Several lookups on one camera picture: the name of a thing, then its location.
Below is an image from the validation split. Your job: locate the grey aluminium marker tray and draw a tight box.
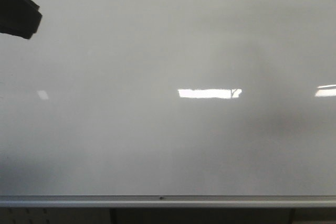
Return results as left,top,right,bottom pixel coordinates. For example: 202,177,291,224
1,195,335,208

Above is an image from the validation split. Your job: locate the white whiteboard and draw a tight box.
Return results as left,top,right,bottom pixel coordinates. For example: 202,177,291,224
1,0,335,196

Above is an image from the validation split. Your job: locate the dark whiteboard stand frame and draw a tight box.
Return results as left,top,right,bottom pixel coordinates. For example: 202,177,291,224
1,208,335,223

